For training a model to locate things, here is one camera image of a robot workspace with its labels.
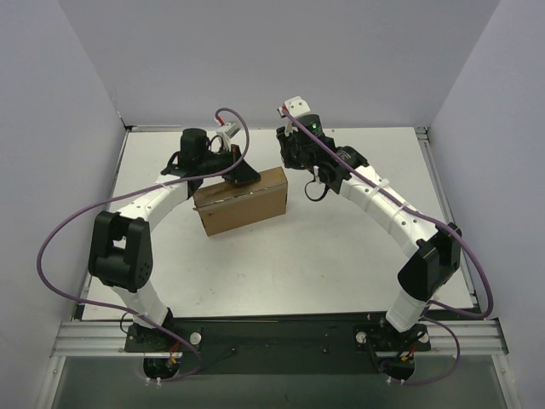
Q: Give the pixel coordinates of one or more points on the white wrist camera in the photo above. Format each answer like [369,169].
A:
[296,108]
[226,132]

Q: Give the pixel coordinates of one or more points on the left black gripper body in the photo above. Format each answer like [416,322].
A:
[234,158]

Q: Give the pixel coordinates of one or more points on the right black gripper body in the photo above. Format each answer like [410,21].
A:
[288,149]

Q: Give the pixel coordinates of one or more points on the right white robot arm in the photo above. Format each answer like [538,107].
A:
[433,254]

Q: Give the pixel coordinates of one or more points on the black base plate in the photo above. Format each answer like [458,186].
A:
[381,341]

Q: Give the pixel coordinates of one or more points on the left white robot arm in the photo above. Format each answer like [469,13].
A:
[121,245]

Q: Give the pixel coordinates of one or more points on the brown cardboard express box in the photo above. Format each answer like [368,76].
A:
[223,207]

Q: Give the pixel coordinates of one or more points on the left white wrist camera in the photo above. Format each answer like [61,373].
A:
[226,132]

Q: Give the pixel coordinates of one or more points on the aluminium front rail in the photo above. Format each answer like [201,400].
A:
[100,338]

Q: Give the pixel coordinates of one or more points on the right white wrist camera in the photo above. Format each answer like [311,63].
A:
[296,108]

